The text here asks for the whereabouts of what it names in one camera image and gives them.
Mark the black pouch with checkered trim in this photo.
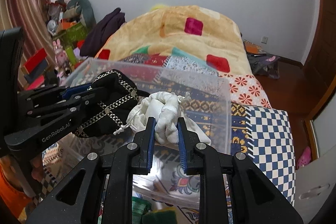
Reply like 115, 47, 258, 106
74, 69, 139, 138

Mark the white drawstring cloth pouch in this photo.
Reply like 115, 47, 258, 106
113, 92, 211, 149

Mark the yellow green sponge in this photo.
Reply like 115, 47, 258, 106
142, 208, 178, 224

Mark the orange left sleeve forearm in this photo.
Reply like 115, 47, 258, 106
1, 156, 32, 218

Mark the left hand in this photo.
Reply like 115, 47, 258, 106
31, 154, 45, 181

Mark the pink bunny plush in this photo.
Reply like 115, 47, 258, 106
52, 39, 72, 77

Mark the red flat box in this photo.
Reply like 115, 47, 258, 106
21, 48, 47, 75

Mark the green knitted cloth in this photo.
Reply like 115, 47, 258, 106
131, 197, 151, 224

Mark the green cardboard box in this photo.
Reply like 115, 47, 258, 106
52, 22, 89, 48

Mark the dark purple garment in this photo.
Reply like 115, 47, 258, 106
80, 8, 126, 57

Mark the clear plastic storage box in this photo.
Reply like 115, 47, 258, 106
43, 59, 231, 208

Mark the grey green plush toy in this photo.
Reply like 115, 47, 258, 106
63, 0, 96, 29

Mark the striped pink brown curtain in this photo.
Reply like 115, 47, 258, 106
1, 0, 54, 64

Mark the pink slipper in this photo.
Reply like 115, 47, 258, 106
296, 146, 311, 169

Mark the grey backpack on floor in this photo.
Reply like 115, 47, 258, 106
247, 53, 280, 79

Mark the white cabinet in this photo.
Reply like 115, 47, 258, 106
294, 97, 335, 223

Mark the beige plush patchwork blanket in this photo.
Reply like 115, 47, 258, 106
99, 5, 252, 75

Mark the orange notebook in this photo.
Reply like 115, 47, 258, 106
243, 40, 266, 55

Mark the yellow green plush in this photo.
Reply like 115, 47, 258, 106
150, 3, 167, 11

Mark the white wall socket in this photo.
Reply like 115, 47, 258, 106
261, 36, 268, 44

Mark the brown wooden door frame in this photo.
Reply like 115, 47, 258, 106
303, 0, 335, 119

